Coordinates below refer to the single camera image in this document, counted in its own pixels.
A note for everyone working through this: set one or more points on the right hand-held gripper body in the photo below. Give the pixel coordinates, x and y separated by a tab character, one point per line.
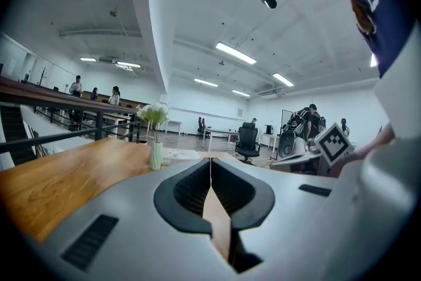
388	181

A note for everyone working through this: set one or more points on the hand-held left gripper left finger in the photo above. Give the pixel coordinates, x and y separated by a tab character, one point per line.
138	240

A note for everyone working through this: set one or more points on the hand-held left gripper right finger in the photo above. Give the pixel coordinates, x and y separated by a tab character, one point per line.
279	240

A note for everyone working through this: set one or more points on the person's right forearm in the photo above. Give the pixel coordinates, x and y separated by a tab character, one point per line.
378	141

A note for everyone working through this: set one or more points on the pale green ribbed vase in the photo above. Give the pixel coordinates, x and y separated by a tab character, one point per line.
157	156

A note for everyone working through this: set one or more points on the wooden table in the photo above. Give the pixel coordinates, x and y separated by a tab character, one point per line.
65	181

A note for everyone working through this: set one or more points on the white whiteboard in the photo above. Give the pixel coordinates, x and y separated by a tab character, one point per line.
286	117

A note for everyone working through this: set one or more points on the white desk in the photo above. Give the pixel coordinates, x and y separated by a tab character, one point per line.
217	132

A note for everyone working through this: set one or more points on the black metal railing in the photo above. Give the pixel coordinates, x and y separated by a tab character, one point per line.
82	128

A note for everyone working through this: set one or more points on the white and green flower bunch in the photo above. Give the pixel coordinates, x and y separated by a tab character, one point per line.
154	115

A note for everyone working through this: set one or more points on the long ceiling light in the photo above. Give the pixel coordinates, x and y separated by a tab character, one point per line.
241	93
206	82
128	64
235	52
88	59
283	79

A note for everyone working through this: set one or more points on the person's navy and white shirt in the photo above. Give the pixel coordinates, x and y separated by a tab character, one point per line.
388	10

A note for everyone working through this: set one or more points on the dark wooden ledge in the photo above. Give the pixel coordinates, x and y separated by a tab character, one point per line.
49	93

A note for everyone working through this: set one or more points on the wooden coat rack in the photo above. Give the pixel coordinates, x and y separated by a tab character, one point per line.
42	75

